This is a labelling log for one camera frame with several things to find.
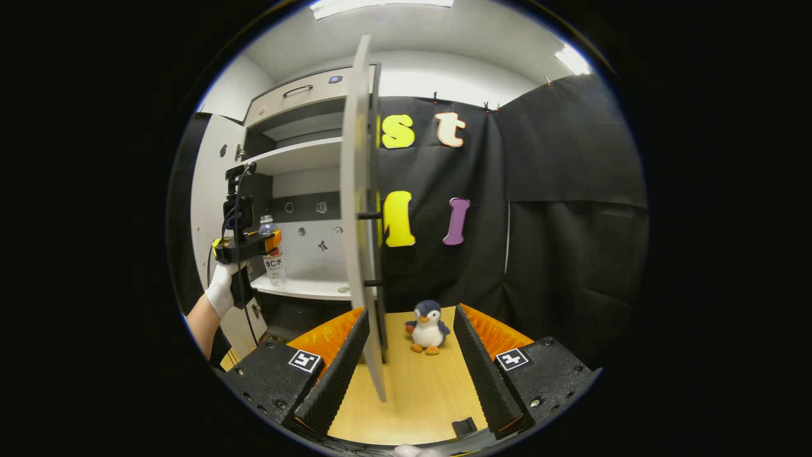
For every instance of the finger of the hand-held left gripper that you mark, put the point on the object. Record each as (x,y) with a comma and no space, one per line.
(273,241)

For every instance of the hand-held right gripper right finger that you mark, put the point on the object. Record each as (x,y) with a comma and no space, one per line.
(485,381)

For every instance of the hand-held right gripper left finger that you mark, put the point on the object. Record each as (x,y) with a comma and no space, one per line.
(336,387)

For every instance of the clear plastic bottle red label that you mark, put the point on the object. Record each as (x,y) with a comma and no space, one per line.
(275,270)

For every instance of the white cabinet shelf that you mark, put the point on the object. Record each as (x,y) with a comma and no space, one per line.
(311,287)
(298,157)

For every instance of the white cabinet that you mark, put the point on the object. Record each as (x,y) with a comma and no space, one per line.
(311,181)

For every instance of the white cabinet drawer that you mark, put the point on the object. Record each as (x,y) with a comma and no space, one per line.
(342,89)

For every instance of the small black block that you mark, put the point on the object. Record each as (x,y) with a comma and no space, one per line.
(464,426)

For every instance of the penguin plush toy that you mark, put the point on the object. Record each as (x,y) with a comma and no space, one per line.
(428,330)

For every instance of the black backdrop cloth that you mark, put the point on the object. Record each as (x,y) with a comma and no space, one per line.
(558,254)

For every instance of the large ceiling light panel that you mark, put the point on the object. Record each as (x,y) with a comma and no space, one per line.
(380,6)

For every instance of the small ceiling light panel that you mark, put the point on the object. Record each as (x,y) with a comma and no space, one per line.
(573,60)

